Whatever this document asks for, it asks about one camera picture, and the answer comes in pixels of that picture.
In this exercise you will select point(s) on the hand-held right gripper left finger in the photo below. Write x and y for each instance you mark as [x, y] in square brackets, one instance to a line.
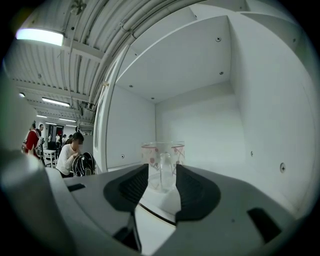
[100, 190]

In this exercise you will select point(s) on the white ceiling pipes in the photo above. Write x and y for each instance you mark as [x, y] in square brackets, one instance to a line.
[112, 50]

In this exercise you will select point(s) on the white shelf cabinet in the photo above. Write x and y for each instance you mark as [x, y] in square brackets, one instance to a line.
[200, 112]

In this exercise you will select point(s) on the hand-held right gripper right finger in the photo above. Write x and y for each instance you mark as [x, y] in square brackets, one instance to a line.
[225, 200]

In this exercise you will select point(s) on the ceiling fan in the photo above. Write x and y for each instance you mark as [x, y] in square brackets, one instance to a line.
[78, 6]

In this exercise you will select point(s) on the black backpack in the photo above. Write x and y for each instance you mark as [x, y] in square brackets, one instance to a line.
[83, 165]

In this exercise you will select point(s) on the long ceiling light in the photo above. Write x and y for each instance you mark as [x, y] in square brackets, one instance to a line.
[67, 120]
[40, 37]
[55, 101]

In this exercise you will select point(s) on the glass cabinet door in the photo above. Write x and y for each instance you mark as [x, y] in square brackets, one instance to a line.
[100, 125]

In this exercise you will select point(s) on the white stool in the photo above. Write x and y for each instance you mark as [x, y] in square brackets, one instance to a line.
[50, 156]

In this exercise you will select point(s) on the clear glass jar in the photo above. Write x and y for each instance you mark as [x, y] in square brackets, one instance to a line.
[162, 160]

